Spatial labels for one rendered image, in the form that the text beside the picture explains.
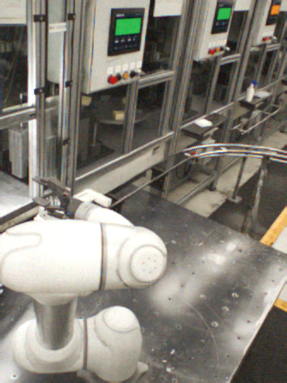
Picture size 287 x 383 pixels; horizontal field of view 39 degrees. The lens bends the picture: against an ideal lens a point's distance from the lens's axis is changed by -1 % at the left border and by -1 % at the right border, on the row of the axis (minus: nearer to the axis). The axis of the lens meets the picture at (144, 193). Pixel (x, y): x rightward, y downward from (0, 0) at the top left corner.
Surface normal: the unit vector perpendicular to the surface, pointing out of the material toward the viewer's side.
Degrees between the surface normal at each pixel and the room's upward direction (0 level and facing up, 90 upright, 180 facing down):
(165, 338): 0
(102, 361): 84
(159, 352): 0
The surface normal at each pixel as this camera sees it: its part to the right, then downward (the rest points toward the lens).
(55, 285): 0.10, 0.60
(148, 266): 0.36, 0.04
